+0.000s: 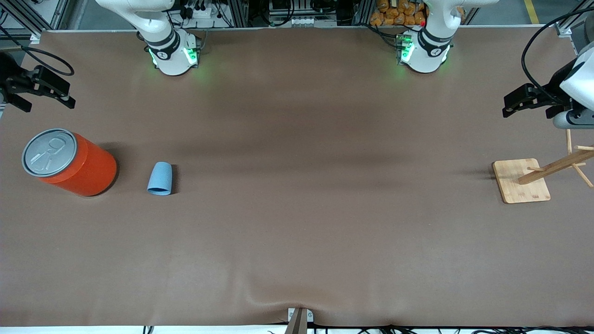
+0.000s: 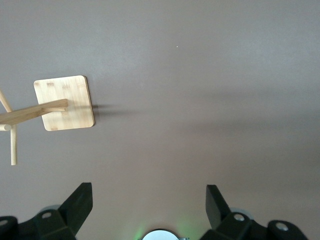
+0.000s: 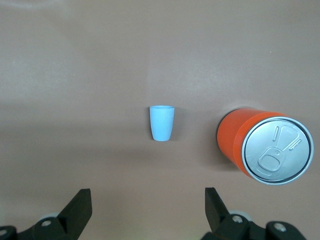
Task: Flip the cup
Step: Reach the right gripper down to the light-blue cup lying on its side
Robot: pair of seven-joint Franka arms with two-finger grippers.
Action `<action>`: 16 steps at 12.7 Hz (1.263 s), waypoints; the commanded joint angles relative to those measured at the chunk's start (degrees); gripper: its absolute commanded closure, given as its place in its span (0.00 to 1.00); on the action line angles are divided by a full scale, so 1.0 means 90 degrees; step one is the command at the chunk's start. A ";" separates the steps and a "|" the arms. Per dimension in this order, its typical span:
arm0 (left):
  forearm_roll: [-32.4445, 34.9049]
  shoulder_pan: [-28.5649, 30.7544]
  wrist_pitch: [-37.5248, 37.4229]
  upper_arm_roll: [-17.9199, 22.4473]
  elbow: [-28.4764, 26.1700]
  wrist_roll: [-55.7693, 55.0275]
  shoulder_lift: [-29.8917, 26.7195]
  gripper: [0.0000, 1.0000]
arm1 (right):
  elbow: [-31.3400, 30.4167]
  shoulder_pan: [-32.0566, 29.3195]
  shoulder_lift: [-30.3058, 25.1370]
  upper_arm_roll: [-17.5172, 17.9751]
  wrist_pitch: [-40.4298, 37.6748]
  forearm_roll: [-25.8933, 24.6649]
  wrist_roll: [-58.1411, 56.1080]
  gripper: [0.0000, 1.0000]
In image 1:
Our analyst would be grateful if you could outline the light blue cup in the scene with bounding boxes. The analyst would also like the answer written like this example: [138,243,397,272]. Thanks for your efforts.
[147,161,173,196]

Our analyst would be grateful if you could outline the wooden cup rack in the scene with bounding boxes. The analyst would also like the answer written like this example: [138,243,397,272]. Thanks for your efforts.
[492,128,594,205]

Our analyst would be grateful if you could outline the orange can with silver lid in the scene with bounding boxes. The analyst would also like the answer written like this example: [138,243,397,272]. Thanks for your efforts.
[22,128,118,197]

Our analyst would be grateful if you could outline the orange snack packets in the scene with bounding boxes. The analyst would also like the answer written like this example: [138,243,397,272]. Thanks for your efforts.
[369,0,465,27]

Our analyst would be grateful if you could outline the white power strip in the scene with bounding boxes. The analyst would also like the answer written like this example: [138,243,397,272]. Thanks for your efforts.
[183,4,220,20]

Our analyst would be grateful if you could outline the brown table mat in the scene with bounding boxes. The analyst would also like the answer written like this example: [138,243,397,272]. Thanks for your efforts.
[0,26,594,328]

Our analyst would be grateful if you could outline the brown wooden strip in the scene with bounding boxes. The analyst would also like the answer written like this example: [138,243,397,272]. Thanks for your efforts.
[284,308,308,334]

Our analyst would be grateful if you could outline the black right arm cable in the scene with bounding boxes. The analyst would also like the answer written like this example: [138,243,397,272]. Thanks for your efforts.
[0,26,75,77]

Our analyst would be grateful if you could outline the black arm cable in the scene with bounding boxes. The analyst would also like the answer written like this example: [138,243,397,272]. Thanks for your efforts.
[0,26,75,77]
[521,7,594,105]

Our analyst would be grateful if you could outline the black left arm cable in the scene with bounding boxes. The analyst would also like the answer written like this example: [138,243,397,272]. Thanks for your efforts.
[521,7,594,105]

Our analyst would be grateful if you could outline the aluminium frame rail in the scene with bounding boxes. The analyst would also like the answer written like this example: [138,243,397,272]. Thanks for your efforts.
[555,0,594,39]
[0,0,70,45]

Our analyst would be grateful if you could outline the metal table edge bracket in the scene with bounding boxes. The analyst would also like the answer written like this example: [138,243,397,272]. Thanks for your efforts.
[287,307,314,323]

